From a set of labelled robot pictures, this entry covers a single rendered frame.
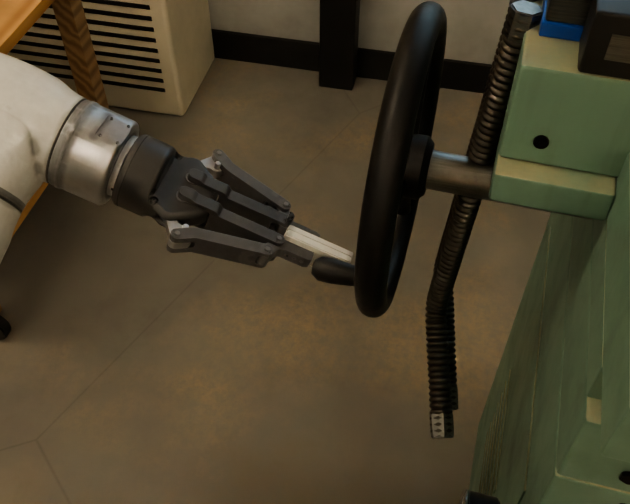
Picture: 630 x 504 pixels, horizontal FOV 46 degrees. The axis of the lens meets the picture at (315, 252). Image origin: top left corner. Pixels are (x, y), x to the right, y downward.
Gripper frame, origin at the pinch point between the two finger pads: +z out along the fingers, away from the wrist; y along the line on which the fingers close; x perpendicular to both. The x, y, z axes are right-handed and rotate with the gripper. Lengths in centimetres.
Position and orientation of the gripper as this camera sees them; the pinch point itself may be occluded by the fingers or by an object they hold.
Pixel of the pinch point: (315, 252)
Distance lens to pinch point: 74.5
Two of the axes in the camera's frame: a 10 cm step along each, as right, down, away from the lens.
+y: 2.6, -7.3, 6.3
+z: 9.1, 4.1, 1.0
